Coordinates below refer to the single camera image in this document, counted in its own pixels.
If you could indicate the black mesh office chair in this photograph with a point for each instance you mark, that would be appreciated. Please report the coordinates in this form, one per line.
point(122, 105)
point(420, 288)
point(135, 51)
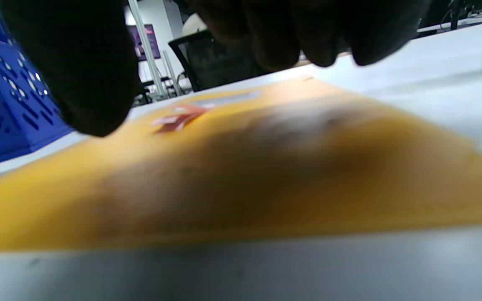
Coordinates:
point(216, 62)

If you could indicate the pink sticky note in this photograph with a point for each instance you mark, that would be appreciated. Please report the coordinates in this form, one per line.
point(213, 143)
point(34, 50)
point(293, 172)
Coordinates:
point(195, 110)
point(170, 123)

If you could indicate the blue plastic file rack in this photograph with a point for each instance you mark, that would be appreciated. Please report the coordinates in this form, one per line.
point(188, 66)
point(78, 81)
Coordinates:
point(6, 125)

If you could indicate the wall display screen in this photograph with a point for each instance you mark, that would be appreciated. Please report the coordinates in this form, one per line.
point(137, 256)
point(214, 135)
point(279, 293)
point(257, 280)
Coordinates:
point(151, 42)

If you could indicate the aluminium frame post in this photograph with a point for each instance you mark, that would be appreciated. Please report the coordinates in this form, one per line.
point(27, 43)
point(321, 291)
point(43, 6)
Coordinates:
point(149, 54)

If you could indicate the white lined label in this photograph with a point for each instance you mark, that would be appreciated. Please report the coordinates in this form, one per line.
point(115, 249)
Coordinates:
point(228, 98)

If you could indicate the person's right hand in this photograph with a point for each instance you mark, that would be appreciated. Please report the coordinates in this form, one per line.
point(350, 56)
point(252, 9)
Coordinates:
point(82, 62)

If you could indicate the yellow L-shaped folder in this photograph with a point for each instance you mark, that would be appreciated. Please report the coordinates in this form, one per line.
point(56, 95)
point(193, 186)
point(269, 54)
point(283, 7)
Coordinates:
point(266, 175)

